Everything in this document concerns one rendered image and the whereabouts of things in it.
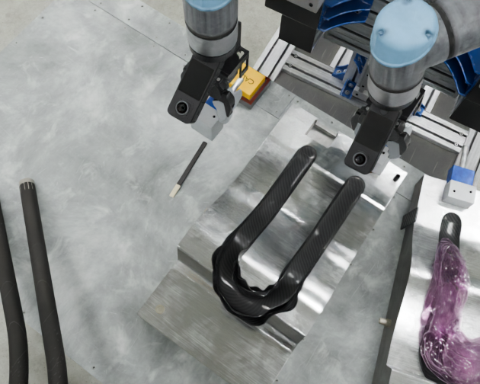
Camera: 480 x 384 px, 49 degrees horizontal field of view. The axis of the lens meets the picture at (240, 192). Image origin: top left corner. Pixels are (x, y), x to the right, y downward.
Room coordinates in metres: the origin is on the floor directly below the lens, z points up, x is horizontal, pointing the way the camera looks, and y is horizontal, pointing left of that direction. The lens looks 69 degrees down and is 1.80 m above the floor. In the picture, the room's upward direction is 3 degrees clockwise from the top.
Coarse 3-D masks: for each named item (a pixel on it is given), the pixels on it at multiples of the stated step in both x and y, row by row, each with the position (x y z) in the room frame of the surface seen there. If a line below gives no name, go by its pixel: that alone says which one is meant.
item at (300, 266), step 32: (288, 192) 0.35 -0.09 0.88; (352, 192) 0.36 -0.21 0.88; (256, 224) 0.28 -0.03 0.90; (320, 224) 0.29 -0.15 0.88; (224, 256) 0.22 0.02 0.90; (320, 256) 0.23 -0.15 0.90; (224, 288) 0.17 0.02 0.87; (256, 288) 0.16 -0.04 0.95; (288, 288) 0.17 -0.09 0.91; (256, 320) 0.11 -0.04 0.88
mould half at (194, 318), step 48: (288, 144) 0.45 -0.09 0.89; (336, 144) 0.45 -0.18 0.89; (240, 192) 0.34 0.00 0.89; (336, 192) 0.35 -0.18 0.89; (384, 192) 0.36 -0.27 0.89; (192, 240) 0.23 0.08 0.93; (288, 240) 0.25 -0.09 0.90; (336, 240) 0.26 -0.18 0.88; (192, 288) 0.16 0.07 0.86; (192, 336) 0.08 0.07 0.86; (240, 336) 0.09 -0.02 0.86; (288, 336) 0.09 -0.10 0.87
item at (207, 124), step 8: (240, 80) 0.55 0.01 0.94; (232, 88) 0.53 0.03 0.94; (208, 104) 0.49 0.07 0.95; (200, 112) 0.47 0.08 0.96; (208, 112) 0.47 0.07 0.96; (216, 112) 0.47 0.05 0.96; (200, 120) 0.45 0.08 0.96; (208, 120) 0.45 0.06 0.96; (216, 120) 0.45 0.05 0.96; (192, 128) 0.46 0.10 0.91; (200, 128) 0.45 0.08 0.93; (208, 128) 0.44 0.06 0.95; (216, 128) 0.45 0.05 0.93; (208, 136) 0.44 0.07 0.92
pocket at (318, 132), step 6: (312, 126) 0.50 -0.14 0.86; (318, 126) 0.50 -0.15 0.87; (324, 126) 0.50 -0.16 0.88; (306, 132) 0.48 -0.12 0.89; (312, 132) 0.49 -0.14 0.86; (318, 132) 0.49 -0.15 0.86; (324, 132) 0.49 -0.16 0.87; (330, 132) 0.49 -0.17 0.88; (312, 138) 0.48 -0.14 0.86; (318, 138) 0.48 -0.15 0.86; (324, 138) 0.48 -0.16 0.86; (330, 138) 0.48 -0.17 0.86; (324, 144) 0.46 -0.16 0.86; (330, 144) 0.46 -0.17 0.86
